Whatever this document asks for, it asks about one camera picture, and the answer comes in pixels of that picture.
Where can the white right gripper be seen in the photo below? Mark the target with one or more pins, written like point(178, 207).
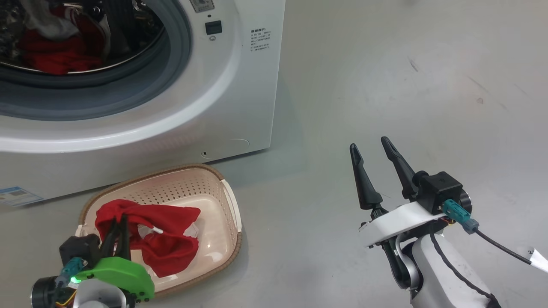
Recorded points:
point(398, 220)

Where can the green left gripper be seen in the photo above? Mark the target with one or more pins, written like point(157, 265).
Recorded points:
point(124, 273)

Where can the red and white garment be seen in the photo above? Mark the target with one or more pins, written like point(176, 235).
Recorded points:
point(55, 57)

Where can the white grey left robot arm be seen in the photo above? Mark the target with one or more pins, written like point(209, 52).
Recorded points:
point(96, 299)

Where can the cream perforated laundry basket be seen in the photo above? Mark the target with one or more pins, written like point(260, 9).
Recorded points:
point(214, 201)

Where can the white front-load washing machine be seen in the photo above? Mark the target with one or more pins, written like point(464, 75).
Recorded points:
point(231, 85)

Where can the blue paper label sticker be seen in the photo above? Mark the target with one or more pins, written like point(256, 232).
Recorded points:
point(19, 196)

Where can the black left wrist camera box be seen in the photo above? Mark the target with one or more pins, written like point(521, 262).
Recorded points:
point(79, 248)

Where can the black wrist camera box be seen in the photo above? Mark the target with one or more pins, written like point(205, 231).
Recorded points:
point(79, 248)
point(441, 190)

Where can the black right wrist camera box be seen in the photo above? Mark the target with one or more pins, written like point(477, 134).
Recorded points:
point(441, 190)

